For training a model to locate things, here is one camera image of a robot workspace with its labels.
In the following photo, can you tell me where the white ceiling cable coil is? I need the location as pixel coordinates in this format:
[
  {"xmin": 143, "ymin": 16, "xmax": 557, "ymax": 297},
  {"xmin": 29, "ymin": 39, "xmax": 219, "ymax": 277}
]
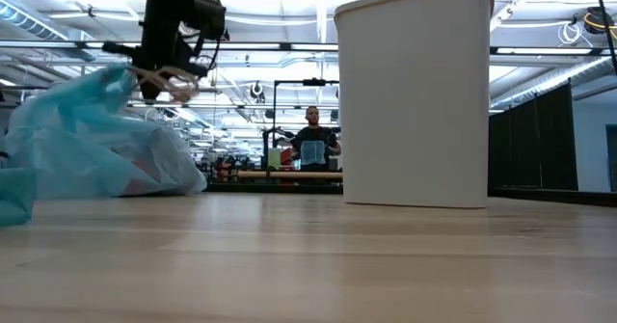
[{"xmin": 557, "ymin": 21, "xmax": 585, "ymax": 47}]

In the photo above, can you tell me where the white plastic trash bin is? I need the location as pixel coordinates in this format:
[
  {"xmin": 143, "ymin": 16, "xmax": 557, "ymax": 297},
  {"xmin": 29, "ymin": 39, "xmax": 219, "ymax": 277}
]
[{"xmin": 334, "ymin": 0, "xmax": 496, "ymax": 210}]

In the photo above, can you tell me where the light blue trash bag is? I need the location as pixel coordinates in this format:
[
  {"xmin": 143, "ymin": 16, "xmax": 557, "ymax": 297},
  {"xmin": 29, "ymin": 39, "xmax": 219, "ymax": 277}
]
[{"xmin": 0, "ymin": 64, "xmax": 208, "ymax": 202}]

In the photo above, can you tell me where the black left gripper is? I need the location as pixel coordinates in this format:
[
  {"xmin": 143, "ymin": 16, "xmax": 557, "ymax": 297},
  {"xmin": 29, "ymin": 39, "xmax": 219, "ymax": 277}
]
[{"xmin": 101, "ymin": 0, "xmax": 209, "ymax": 102}]

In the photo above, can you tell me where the black aluminium table frame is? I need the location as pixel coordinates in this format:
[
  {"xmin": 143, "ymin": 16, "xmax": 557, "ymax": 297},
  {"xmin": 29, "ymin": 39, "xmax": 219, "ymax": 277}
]
[{"xmin": 205, "ymin": 181, "xmax": 617, "ymax": 207}]

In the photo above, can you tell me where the thin black pole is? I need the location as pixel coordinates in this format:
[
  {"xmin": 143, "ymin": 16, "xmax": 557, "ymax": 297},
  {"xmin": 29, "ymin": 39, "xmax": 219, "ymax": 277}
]
[{"xmin": 591, "ymin": 0, "xmax": 617, "ymax": 76}]

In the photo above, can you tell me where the person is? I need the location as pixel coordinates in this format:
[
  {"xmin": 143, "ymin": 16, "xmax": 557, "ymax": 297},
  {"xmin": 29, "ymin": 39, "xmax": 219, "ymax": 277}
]
[{"xmin": 290, "ymin": 105, "xmax": 342, "ymax": 173}]

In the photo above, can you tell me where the background robot workstation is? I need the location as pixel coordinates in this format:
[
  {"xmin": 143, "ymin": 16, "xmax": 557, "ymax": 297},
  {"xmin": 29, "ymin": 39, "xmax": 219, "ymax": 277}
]
[{"xmin": 211, "ymin": 153, "xmax": 344, "ymax": 187}]

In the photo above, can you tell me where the large teal bag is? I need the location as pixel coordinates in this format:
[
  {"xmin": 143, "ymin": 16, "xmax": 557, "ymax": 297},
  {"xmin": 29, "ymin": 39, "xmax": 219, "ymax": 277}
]
[{"xmin": 0, "ymin": 167, "xmax": 38, "ymax": 228}]

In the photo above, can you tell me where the black partition wall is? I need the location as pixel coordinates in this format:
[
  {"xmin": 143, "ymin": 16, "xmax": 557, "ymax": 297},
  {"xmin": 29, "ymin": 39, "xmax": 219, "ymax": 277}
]
[{"xmin": 488, "ymin": 80, "xmax": 579, "ymax": 192}]

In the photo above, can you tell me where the black background rig frame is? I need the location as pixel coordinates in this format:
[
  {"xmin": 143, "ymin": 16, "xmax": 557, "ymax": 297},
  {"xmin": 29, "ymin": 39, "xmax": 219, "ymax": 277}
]
[{"xmin": 272, "ymin": 77, "xmax": 341, "ymax": 170}]

